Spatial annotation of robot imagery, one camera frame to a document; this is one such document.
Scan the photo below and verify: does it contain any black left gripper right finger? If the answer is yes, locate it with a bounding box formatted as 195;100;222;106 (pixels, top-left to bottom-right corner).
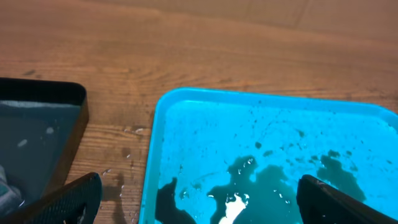
296;174;397;224

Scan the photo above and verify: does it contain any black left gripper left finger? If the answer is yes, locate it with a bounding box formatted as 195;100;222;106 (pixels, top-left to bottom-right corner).
1;172;103;224

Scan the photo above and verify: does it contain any black water tray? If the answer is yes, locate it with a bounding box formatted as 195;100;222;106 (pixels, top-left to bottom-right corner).
1;78;88;216

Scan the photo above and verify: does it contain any blue plastic tray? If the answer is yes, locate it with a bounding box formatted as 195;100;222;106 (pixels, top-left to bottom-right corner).
139;88;397;223

